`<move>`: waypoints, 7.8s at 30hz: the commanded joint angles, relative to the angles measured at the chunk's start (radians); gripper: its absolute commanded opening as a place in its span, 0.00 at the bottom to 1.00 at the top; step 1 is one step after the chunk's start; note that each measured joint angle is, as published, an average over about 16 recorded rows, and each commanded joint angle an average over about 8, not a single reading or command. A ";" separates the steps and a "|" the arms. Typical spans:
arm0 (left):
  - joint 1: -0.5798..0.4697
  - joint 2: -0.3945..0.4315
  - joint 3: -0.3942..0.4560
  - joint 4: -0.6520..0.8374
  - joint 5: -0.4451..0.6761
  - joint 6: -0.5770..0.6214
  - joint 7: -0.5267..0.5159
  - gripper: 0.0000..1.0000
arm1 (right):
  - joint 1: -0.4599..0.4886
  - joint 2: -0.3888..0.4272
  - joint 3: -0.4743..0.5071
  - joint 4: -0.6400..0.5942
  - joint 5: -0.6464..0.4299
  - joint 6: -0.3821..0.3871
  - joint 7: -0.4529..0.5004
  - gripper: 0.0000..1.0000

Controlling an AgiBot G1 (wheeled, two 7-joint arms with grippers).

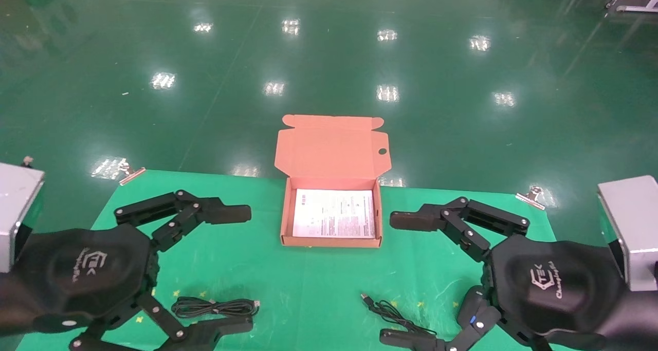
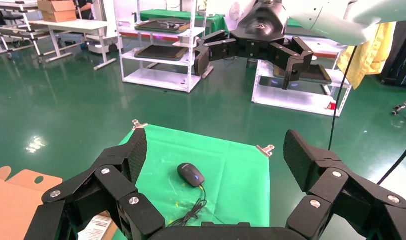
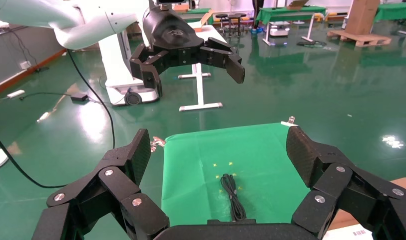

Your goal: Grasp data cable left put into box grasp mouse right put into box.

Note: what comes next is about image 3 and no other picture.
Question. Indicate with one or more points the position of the black round stool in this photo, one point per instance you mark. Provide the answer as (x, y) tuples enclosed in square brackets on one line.
[(237, 16), (221, 16)]

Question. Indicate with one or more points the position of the wooden pallet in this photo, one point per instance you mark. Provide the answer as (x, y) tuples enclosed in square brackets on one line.
[(358, 38)]

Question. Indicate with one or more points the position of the green covered table white legs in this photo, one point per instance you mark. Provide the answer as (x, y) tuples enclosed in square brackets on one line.
[(288, 13)]

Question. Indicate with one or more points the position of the brown cardboard flap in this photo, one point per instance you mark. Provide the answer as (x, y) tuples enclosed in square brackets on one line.
[(204, 21)]

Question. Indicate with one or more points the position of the brown cardboard box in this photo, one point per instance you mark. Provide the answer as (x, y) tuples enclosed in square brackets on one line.
[(342, 221)]

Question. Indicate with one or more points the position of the tall cardboard carton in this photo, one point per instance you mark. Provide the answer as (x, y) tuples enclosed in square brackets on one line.
[(363, 16)]

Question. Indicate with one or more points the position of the white wall socket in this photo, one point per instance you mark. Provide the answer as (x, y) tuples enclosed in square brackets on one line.
[(25, 64)]

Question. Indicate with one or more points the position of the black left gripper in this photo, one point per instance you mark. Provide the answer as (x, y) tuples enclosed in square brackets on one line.
[(171, 33)]

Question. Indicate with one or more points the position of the green table cloth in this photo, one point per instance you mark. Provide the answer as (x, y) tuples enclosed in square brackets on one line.
[(196, 185)]

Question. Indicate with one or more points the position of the white power strip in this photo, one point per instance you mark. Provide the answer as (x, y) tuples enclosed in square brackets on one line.
[(15, 94)]

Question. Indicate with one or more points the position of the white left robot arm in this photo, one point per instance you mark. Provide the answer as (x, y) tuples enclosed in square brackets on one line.
[(73, 20)]

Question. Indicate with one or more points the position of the black power adapter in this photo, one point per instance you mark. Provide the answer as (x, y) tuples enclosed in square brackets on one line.
[(79, 97)]

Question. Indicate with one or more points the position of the metal cloth clip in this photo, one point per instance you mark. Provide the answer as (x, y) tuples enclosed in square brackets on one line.
[(157, 143), (289, 122)]

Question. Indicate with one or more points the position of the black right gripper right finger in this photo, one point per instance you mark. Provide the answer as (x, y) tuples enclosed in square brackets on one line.
[(322, 165)]

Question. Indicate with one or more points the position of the white legged table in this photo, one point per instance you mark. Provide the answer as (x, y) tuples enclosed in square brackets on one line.
[(198, 86)]

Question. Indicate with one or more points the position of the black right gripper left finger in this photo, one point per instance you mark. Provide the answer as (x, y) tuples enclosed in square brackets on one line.
[(90, 205)]

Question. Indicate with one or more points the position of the white low robot base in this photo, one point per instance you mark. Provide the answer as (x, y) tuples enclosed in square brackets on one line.
[(279, 30)]

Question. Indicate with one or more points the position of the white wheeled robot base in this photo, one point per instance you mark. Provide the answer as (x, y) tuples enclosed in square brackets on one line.
[(118, 66)]

